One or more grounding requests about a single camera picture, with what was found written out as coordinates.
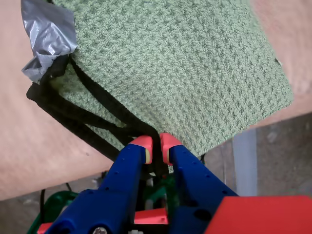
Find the grey duct tape piece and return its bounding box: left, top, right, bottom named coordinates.
left=20, top=0, right=78, bottom=82

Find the green waffle cloth black trim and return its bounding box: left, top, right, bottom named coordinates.
left=26, top=0, right=294, bottom=177

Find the blue gripper finger with pink tip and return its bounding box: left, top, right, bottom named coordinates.
left=50, top=135, right=154, bottom=234
left=158, top=132, right=239, bottom=234

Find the grey metal post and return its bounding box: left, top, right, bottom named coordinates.
left=232, top=128, right=258, bottom=196

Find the black cable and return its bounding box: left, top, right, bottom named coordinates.
left=39, top=189, right=47, bottom=224

